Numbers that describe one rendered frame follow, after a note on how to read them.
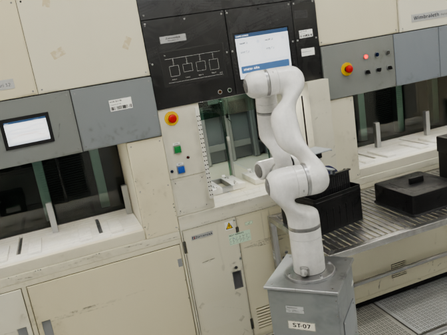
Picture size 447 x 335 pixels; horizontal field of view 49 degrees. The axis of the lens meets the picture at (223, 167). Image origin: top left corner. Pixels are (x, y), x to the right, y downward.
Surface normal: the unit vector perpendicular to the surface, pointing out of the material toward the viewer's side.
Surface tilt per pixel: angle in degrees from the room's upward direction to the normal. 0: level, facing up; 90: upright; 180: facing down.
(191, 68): 90
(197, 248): 90
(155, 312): 90
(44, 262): 90
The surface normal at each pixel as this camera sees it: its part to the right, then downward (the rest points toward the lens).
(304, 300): -0.42, 0.29
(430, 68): 0.33, 0.18
